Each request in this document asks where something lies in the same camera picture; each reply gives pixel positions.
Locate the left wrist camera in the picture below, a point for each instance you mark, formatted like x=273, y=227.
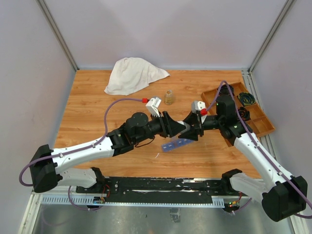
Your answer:
x=152, y=106

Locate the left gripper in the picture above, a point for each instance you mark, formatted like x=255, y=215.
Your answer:
x=169, y=127

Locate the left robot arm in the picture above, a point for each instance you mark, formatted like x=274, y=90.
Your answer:
x=53, y=167

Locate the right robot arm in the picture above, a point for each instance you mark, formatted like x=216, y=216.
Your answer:
x=279, y=192

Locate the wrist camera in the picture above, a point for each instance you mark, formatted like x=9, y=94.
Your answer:
x=198, y=106
x=152, y=106

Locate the blue weekly pill organizer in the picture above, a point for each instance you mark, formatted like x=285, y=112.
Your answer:
x=175, y=144

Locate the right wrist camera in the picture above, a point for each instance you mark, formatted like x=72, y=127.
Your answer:
x=198, y=106

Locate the clear glass pill bottle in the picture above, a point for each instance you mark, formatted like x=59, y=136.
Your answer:
x=169, y=97

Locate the green black cup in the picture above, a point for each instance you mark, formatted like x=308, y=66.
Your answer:
x=246, y=99

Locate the black cup far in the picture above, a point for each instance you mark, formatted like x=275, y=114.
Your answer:
x=228, y=89

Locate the white cloth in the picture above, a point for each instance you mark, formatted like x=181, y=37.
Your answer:
x=130, y=75

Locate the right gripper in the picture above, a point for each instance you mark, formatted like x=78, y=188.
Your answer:
x=196, y=121

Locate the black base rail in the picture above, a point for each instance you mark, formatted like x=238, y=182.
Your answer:
x=146, y=192

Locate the white cap pill bottle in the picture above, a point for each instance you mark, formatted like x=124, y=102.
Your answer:
x=186, y=125

